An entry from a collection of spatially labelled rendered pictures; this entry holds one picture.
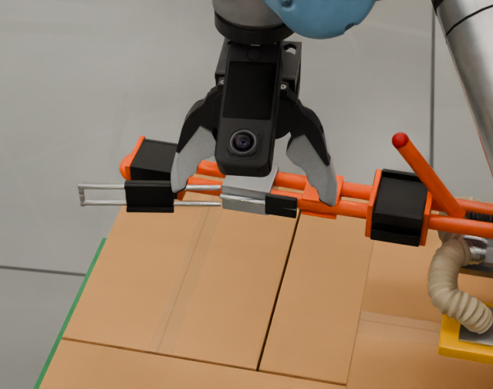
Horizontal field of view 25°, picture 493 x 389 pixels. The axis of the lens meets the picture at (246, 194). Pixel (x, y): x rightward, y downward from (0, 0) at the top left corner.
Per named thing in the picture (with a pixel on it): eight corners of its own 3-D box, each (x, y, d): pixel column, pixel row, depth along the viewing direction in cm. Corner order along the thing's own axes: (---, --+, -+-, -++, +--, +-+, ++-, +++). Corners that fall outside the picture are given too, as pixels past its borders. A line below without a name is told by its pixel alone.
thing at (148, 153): (196, 169, 167) (195, 143, 164) (182, 201, 161) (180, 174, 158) (142, 160, 168) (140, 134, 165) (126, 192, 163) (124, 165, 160)
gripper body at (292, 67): (303, 95, 105) (308, -19, 97) (293, 151, 99) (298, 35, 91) (222, 89, 106) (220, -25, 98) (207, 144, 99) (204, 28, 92)
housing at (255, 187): (278, 187, 164) (279, 164, 161) (268, 218, 159) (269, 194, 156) (232, 180, 165) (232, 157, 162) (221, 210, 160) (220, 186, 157)
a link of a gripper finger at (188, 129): (207, 160, 104) (262, 103, 99) (204, 172, 103) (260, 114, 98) (166, 133, 103) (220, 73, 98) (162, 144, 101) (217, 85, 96)
